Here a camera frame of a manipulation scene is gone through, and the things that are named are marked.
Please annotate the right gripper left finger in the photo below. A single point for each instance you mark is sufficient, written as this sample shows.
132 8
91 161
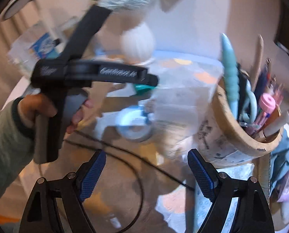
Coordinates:
91 173

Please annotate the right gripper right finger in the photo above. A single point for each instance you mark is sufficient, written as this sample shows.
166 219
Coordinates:
204 173

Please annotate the blue tape roll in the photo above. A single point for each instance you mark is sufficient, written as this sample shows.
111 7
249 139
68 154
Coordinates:
133 124

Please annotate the teal drawstring pouch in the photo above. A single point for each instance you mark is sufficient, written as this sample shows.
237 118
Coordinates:
279 161

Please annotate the grey-green sleeve forearm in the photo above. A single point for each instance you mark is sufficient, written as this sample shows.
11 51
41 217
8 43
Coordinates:
16 143

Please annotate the person's left hand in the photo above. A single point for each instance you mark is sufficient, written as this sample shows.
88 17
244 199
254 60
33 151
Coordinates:
32 105

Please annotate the wooden pen holder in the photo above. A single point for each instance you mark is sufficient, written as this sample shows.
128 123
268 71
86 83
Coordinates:
223 142

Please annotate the patterned table mat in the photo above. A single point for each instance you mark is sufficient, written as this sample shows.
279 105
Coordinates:
161 159

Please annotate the teal paper object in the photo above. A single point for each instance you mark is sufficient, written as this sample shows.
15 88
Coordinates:
142 89

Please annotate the white ribbed vase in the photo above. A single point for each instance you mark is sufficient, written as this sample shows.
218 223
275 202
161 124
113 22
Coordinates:
137 45

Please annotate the clear plastic bag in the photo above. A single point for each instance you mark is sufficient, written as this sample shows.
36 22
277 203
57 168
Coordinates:
179 103

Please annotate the pink pen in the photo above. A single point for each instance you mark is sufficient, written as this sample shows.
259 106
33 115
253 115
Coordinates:
266 105

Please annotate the teal ribbed pen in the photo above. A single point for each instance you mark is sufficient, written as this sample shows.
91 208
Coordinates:
231 79

